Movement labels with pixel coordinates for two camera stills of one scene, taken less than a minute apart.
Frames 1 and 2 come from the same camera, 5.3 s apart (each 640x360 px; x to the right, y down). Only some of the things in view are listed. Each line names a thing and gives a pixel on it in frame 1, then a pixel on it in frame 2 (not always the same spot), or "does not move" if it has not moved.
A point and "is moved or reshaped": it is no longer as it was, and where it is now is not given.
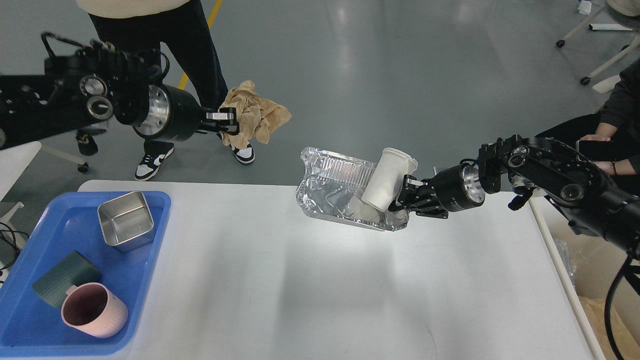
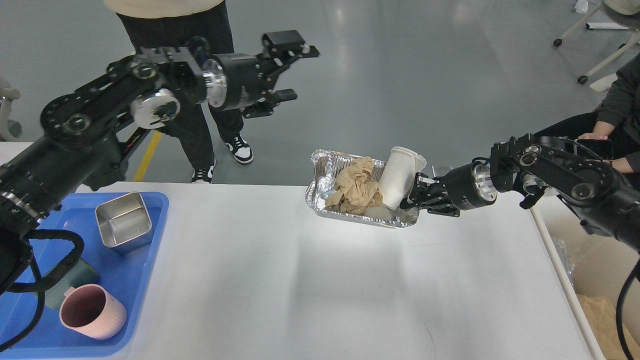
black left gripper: [167, 113] → [235, 82]
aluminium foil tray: [332, 186] is moved or reshaped
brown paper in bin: [626, 337] does not move
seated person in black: [612, 137] does not move
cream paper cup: [384, 187] is moved or reshaped
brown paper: [257, 117] → [357, 189]
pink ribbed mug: [94, 309] does not move
